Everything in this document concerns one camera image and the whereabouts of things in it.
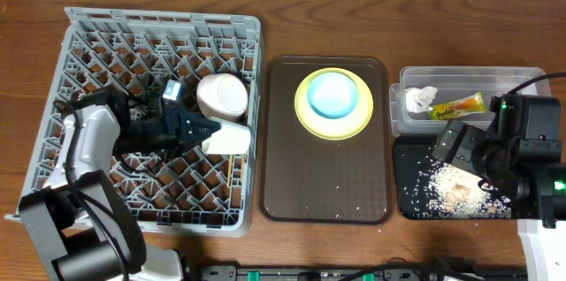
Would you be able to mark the white plastic cup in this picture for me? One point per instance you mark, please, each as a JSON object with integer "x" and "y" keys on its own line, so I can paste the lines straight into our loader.
{"x": 230, "y": 139}

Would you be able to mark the brown serving tray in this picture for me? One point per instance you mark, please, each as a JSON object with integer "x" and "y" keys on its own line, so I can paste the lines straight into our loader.
{"x": 307, "y": 179}

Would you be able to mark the yellow orange snack wrapper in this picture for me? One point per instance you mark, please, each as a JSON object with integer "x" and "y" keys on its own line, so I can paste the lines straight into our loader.
{"x": 466, "y": 106}

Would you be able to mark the white tissue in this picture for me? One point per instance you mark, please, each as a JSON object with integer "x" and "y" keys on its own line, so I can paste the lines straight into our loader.
{"x": 419, "y": 100}

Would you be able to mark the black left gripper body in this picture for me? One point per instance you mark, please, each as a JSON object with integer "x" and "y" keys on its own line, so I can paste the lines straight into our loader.
{"x": 150, "y": 136}

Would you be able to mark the light blue plastic bowl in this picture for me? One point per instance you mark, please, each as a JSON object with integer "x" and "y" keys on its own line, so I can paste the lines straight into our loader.
{"x": 332, "y": 95}

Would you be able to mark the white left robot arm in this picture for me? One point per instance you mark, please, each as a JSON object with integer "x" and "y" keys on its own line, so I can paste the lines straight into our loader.
{"x": 80, "y": 226}

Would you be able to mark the yellow plastic plate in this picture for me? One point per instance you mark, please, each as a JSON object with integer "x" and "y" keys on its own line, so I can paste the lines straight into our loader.
{"x": 334, "y": 129}

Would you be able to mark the clear plastic bin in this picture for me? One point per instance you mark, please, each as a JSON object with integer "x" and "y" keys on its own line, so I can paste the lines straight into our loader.
{"x": 453, "y": 83}

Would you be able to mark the pink bowl with food scraps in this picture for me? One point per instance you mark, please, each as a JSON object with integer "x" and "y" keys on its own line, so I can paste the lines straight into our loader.
{"x": 222, "y": 95}

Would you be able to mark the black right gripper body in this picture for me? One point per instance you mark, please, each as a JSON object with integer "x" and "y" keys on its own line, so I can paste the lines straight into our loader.
{"x": 471, "y": 152}

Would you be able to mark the black plastic tray bin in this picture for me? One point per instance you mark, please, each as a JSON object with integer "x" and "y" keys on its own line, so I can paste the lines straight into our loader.
{"x": 407, "y": 151}

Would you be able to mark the grey plastic dish rack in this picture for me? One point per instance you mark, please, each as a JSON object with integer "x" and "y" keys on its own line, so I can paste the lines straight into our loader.
{"x": 137, "y": 52}

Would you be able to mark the scattered rice food scraps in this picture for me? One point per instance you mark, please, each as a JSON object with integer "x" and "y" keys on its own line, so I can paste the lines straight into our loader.
{"x": 442, "y": 191}

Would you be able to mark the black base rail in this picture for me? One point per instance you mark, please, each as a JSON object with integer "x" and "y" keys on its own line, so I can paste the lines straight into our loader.
{"x": 389, "y": 273}

